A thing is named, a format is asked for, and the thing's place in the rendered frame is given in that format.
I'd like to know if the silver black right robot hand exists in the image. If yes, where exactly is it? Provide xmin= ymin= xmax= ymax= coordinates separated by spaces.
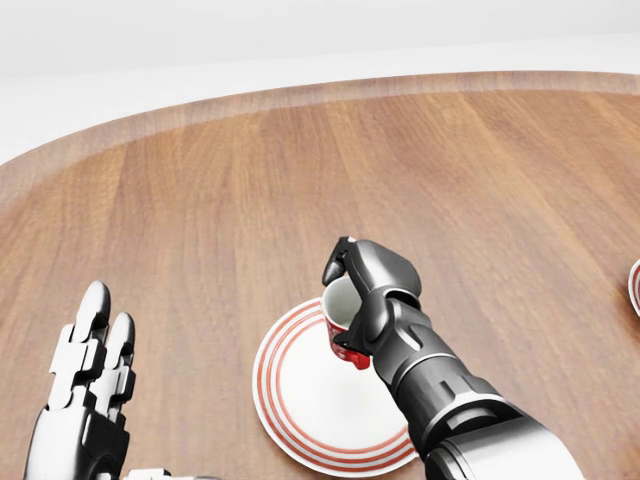
xmin=321 ymin=236 xmax=451 ymax=396

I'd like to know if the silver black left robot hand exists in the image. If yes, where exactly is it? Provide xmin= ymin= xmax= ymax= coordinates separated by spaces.
xmin=22 ymin=280 xmax=174 ymax=480

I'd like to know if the red mug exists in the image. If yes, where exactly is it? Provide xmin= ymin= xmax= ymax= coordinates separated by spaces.
xmin=319 ymin=275 xmax=372 ymax=372

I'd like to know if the white plate with red rings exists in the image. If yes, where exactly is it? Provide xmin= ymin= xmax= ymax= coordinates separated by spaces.
xmin=251 ymin=296 xmax=419 ymax=475
xmin=627 ymin=258 xmax=640 ymax=318

